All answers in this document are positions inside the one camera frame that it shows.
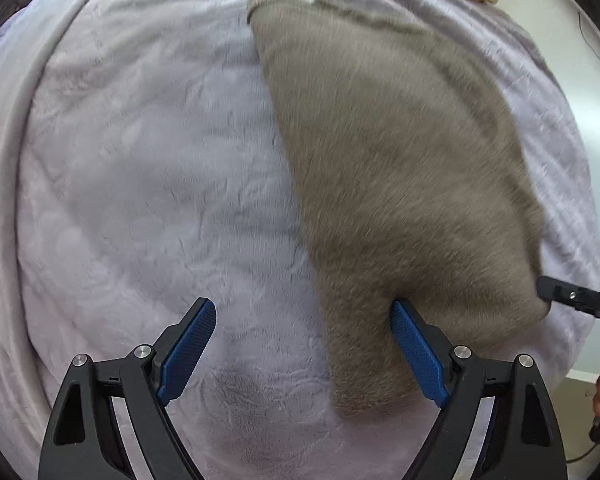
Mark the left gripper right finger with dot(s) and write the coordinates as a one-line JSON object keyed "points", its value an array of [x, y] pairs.
{"points": [[522, 440]]}

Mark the brown fleece garment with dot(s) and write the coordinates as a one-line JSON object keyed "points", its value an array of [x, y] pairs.
{"points": [[411, 183]]}

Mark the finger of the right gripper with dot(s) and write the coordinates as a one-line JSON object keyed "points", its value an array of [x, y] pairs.
{"points": [[571, 295]]}

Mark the lavender fleece blanket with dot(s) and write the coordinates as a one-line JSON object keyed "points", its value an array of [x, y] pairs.
{"points": [[141, 168]]}

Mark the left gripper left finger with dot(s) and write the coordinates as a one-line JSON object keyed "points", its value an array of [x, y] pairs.
{"points": [[83, 439]]}

